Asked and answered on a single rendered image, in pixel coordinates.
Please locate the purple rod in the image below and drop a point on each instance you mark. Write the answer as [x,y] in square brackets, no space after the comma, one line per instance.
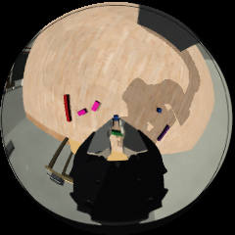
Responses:
[163,133]

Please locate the dark red rod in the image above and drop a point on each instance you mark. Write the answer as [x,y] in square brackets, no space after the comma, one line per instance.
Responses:
[67,107]

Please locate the small magenta block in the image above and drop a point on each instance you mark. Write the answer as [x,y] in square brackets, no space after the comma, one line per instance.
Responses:
[82,112]
[95,106]

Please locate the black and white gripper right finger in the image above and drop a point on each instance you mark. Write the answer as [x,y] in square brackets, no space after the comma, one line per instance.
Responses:
[135,142]

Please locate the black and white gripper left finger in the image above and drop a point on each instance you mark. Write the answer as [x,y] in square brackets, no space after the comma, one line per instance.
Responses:
[97,144]

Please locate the green rod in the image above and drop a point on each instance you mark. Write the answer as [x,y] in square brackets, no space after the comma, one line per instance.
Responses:
[116,132]

